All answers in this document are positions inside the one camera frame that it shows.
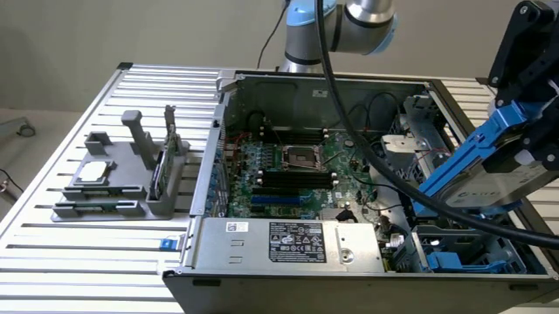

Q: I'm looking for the open grey PC case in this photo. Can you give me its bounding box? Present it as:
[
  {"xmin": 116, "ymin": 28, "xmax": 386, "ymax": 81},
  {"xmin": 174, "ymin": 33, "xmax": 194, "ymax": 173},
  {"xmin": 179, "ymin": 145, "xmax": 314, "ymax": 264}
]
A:
[{"xmin": 161, "ymin": 69, "xmax": 559, "ymax": 305}]

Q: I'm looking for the thin black wire loop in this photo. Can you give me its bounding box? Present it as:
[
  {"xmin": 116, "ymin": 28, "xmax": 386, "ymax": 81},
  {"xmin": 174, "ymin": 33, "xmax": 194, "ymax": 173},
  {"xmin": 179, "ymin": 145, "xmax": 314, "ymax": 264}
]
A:
[{"xmin": 349, "ymin": 92, "xmax": 399, "ymax": 132}]

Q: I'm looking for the blue expansion slot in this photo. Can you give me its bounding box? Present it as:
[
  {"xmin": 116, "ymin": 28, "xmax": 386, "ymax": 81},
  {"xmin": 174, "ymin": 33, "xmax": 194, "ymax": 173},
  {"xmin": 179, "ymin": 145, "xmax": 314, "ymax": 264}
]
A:
[{"xmin": 250, "ymin": 194, "xmax": 303, "ymax": 205}]

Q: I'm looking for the silver power supply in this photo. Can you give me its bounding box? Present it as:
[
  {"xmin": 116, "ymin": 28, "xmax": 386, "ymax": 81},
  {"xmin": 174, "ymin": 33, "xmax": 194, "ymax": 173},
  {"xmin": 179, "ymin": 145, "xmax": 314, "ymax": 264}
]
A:
[{"xmin": 189, "ymin": 217, "xmax": 386, "ymax": 274}]

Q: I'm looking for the silver drive cage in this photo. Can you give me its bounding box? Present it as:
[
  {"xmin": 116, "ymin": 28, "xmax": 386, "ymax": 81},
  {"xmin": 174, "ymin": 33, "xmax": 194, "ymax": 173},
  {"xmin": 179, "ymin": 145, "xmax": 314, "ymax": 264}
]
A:
[{"xmin": 378, "ymin": 94, "xmax": 458, "ymax": 186}]

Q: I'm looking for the thin black cable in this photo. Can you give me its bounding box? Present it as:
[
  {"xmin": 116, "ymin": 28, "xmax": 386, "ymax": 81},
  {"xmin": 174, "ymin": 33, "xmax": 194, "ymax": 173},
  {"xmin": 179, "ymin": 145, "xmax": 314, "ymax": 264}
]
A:
[{"xmin": 257, "ymin": 0, "xmax": 293, "ymax": 70}]

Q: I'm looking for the blue case latch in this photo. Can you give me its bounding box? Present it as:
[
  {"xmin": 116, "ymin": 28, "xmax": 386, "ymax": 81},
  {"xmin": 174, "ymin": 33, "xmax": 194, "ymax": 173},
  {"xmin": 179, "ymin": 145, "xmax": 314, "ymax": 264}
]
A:
[{"xmin": 158, "ymin": 237, "xmax": 182, "ymax": 252}]

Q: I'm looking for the disk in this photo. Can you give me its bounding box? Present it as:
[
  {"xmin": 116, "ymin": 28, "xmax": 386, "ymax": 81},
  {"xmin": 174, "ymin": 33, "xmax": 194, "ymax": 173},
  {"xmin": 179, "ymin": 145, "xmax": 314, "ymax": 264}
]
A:
[{"xmin": 413, "ymin": 100, "xmax": 559, "ymax": 225}]

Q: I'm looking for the disk bay with blue rails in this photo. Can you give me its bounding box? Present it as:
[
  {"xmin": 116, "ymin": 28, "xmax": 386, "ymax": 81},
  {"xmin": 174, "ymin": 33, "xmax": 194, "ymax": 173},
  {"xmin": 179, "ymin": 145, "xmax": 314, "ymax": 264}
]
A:
[{"xmin": 409, "ymin": 224, "xmax": 550, "ymax": 275}]

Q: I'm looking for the black expansion slot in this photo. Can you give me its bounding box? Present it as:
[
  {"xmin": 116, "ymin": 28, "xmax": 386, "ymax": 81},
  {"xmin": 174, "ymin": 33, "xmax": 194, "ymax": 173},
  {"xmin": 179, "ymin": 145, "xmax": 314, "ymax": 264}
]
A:
[{"xmin": 251, "ymin": 187, "xmax": 303, "ymax": 197}]

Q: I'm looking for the grey parts rack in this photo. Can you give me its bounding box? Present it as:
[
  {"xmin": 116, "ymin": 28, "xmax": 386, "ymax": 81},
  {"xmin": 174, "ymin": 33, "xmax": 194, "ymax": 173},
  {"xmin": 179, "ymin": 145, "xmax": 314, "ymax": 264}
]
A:
[{"xmin": 51, "ymin": 109, "xmax": 194, "ymax": 223}]

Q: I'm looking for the grey caster wheel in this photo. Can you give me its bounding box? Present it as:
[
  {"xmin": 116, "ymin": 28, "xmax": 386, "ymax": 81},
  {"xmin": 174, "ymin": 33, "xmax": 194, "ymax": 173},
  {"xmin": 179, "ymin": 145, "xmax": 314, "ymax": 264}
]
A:
[{"xmin": 15, "ymin": 120, "xmax": 36, "ymax": 137}]

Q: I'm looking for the silver chipset heatsink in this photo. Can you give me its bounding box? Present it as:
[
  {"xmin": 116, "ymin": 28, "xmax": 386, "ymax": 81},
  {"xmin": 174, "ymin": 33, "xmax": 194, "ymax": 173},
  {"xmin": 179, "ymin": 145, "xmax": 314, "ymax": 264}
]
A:
[{"xmin": 321, "ymin": 209, "xmax": 351, "ymax": 222}]

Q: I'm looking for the black RAM slot bank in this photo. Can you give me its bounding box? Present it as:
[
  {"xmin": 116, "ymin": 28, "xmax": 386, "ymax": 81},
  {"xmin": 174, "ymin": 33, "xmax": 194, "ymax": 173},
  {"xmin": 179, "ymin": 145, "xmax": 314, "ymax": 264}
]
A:
[
  {"xmin": 259, "ymin": 126, "xmax": 331, "ymax": 145},
  {"xmin": 257, "ymin": 169, "xmax": 341, "ymax": 190}
]

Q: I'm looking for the graphics card with metal bracket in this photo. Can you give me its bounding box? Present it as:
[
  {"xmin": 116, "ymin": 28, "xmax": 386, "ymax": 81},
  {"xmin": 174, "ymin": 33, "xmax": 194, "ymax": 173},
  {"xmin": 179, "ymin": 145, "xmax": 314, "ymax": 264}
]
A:
[{"xmin": 150, "ymin": 104, "xmax": 182, "ymax": 201}]

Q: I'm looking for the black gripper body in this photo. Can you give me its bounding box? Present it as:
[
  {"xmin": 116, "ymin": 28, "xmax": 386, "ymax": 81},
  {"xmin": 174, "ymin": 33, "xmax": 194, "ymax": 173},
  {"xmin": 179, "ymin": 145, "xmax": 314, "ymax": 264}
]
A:
[{"xmin": 487, "ymin": 0, "xmax": 559, "ymax": 105}]

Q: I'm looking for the CPU with silver lid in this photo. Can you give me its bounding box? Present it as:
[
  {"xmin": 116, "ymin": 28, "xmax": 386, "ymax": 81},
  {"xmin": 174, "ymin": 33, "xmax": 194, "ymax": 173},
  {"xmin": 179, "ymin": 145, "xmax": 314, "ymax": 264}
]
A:
[{"xmin": 79, "ymin": 161, "xmax": 111, "ymax": 183}]

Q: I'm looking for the green motherboard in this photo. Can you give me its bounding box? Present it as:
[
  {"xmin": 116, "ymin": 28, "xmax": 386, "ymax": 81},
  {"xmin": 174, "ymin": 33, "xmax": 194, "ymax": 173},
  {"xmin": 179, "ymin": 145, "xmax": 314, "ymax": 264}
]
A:
[{"xmin": 217, "ymin": 130, "xmax": 389, "ymax": 224}]

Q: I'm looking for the CPU socket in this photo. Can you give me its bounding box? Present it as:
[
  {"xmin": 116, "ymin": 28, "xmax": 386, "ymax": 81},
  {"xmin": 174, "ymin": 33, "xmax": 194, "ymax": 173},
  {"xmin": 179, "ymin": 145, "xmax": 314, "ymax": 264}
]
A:
[{"xmin": 281, "ymin": 143, "xmax": 330, "ymax": 173}]

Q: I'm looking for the black floor cable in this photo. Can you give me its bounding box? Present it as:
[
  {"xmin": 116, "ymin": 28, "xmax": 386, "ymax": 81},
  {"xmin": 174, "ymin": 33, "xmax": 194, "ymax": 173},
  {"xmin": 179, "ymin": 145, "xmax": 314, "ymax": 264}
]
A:
[{"xmin": 0, "ymin": 168, "xmax": 26, "ymax": 199}]

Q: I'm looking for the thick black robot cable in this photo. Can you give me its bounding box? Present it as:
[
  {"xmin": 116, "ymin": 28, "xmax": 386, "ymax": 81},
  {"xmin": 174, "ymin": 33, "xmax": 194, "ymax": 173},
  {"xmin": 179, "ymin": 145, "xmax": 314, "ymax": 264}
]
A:
[{"xmin": 315, "ymin": 0, "xmax": 559, "ymax": 249}]

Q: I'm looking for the green RAM stick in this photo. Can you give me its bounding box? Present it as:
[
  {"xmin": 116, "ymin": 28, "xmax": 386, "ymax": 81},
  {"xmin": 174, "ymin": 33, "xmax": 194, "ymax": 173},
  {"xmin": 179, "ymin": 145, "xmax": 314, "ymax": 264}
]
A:
[
  {"xmin": 54, "ymin": 200, "xmax": 142, "ymax": 215},
  {"xmin": 64, "ymin": 185, "xmax": 146, "ymax": 198}
]

